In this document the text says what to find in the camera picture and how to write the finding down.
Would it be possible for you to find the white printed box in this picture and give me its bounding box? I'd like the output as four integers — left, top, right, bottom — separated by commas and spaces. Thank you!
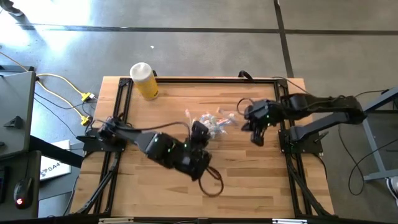
39, 139, 72, 182

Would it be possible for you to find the yellow cable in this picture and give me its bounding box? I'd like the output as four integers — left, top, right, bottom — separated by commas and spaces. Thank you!
0, 51, 96, 103
34, 80, 91, 127

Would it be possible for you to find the black diagonal bar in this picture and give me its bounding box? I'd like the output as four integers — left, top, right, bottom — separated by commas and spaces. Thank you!
29, 135, 85, 169

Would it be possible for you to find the clear acrylic organizer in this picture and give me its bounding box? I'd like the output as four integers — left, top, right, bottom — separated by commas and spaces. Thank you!
185, 116, 237, 140

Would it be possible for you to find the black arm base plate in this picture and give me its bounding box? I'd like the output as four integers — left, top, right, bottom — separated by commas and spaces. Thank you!
278, 129, 330, 156
76, 127, 128, 153

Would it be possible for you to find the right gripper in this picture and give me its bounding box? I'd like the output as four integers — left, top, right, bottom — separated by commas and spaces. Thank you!
241, 98, 282, 147

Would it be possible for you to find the black strap handle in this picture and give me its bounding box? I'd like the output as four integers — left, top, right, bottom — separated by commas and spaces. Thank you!
238, 70, 254, 82

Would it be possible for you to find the person's shoe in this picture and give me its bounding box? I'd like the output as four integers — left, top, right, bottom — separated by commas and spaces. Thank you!
0, 0, 25, 17
386, 176, 398, 208

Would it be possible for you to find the black desk bracket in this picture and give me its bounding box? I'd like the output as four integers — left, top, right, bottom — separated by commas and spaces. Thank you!
3, 115, 24, 129

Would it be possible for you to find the yellow wipes canister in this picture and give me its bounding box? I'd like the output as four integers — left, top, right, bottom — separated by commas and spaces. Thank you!
129, 62, 160, 101

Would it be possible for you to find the grey desk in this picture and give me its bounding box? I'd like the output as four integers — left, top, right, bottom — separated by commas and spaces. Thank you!
0, 64, 43, 222

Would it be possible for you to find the grey metal cart frame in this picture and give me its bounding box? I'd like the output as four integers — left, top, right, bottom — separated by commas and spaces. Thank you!
360, 86, 398, 183

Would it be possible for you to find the black computer mouse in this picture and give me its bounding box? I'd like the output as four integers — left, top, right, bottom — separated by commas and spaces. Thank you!
13, 177, 34, 210

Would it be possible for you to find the white label strip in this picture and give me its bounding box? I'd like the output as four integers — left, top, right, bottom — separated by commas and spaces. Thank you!
98, 217, 134, 223
272, 218, 308, 224

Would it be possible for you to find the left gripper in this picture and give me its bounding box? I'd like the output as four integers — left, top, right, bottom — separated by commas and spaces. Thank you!
172, 120, 213, 182

